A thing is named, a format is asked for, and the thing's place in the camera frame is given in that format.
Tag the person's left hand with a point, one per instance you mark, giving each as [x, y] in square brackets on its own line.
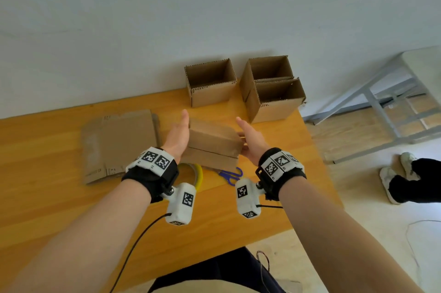
[179, 138]

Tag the person's right hand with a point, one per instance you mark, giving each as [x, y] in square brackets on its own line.
[256, 144]

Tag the brown cardboard paper box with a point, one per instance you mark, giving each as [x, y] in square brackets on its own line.
[210, 95]
[275, 110]
[245, 86]
[213, 139]

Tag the yellow tape roll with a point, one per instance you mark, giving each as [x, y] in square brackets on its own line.
[199, 174]

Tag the stack of cardboard boxes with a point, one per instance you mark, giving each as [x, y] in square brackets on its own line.
[120, 141]

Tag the person's right forearm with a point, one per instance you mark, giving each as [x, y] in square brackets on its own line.
[337, 244]

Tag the person's left forearm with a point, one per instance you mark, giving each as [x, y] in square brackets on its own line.
[79, 244]

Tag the person's dark and beige clothing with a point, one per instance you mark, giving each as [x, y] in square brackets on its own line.
[213, 268]

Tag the black right wristband with markers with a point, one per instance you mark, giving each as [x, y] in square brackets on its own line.
[293, 179]

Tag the black wristband with markers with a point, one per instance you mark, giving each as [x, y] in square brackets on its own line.
[148, 179]
[293, 179]

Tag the black left wristband with markers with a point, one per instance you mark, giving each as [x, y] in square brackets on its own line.
[148, 179]

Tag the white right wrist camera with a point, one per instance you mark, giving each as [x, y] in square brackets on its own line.
[246, 205]

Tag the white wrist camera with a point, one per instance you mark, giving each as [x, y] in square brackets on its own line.
[246, 205]
[179, 212]

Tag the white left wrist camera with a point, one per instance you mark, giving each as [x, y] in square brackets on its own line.
[179, 212]

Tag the grey metal table frame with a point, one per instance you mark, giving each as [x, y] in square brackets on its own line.
[379, 103]

